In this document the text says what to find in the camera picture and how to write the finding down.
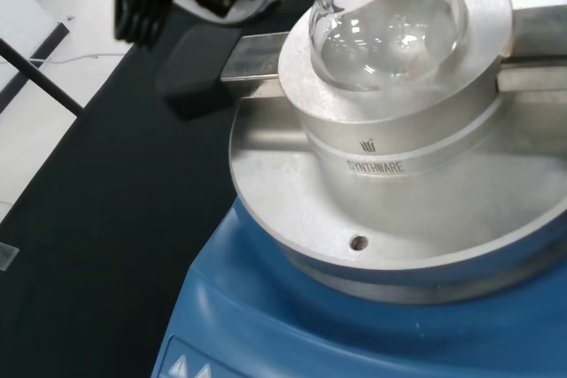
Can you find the blue heater with metal block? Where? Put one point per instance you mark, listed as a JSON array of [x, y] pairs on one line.
[[398, 218]]

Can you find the black tripod leg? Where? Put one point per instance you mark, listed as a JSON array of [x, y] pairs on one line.
[[40, 57], [44, 81]]

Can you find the black bench cloth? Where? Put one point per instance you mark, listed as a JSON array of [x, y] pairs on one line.
[[111, 218]]

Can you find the clear plastic cloth clip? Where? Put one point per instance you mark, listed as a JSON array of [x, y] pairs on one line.
[[8, 256]]

